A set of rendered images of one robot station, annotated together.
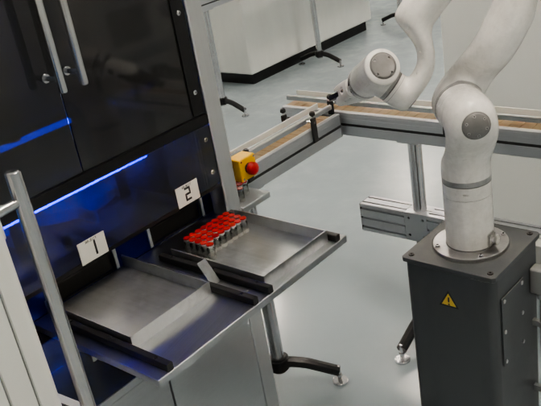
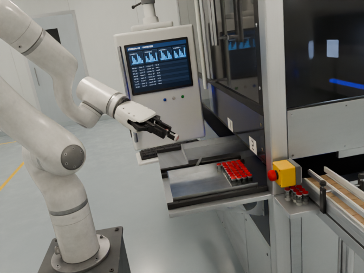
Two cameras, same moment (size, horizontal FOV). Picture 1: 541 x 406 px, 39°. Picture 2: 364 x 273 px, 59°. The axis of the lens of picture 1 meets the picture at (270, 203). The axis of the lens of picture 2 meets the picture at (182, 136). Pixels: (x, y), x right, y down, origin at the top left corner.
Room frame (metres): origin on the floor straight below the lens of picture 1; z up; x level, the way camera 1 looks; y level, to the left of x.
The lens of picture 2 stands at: (2.60, -0.93, 1.51)
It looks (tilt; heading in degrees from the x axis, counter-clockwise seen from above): 18 degrees down; 130
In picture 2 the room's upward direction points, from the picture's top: 8 degrees counter-clockwise
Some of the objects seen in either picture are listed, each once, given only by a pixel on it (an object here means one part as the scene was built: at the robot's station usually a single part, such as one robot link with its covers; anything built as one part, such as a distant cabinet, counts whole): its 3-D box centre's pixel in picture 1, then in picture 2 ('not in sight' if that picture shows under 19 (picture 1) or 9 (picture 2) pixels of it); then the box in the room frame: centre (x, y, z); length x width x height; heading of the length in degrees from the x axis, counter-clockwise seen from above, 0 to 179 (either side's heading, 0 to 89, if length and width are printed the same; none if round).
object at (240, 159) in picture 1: (240, 166); (285, 173); (2.20, 0.07, 1.00); 0.08 x 0.07 x 0.07; 46
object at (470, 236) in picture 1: (468, 212); (75, 230); (1.72, -0.49, 0.95); 0.19 x 0.19 x 0.18
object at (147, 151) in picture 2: not in sight; (171, 148); (1.30, 0.49, 0.82); 0.40 x 0.14 x 0.02; 51
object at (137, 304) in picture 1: (127, 297); (215, 149); (1.70, 0.40, 0.90); 0.34 x 0.26 x 0.04; 46
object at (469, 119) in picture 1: (467, 138); (53, 168); (1.69, -0.49, 1.16); 0.19 x 0.12 x 0.24; 178
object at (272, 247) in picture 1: (249, 245); (209, 180); (1.86, 0.08, 0.90); 0.34 x 0.26 x 0.04; 45
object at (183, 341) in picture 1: (196, 280); (210, 168); (1.77, 0.23, 0.87); 0.70 x 0.48 x 0.02; 136
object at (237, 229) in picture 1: (225, 236); (228, 174); (1.93, 0.14, 0.90); 0.18 x 0.02 x 0.05; 135
